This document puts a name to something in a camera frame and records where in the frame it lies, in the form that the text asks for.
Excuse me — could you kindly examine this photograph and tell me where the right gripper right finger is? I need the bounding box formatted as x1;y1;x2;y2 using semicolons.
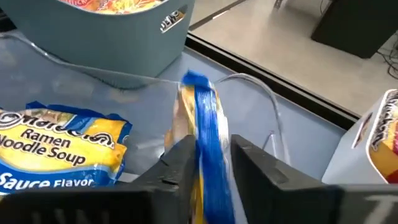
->
230;134;398;224

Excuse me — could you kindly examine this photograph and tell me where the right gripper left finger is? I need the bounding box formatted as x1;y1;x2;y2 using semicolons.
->
0;134;197;224

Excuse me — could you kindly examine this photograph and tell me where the blue soy sauce ramen pack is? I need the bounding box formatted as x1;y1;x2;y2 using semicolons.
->
0;101;133;195
164;70;237;224

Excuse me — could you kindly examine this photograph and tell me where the red beef ramen pack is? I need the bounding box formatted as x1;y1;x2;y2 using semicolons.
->
368;89;398;184

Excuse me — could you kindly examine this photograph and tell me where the orange chicken ramen pack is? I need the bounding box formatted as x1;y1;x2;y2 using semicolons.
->
57;0;167;16
160;10;187;34

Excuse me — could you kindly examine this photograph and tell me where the grey-blue table mat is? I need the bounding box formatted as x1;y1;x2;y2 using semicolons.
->
0;29;348;224

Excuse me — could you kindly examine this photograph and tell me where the white plastic bin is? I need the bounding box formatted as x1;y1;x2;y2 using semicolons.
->
322;88;398;185

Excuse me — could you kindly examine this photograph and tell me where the clear plastic bin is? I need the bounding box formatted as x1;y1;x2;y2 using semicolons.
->
0;32;292;187

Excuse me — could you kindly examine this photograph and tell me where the teal plastic bin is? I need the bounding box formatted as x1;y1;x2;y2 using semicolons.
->
0;0;197;90

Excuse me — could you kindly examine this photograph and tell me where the black cabinet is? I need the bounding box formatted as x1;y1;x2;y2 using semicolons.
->
310;0;398;59

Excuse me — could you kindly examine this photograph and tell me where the black aluminium table frame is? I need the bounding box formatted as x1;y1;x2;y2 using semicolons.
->
185;32;361;131

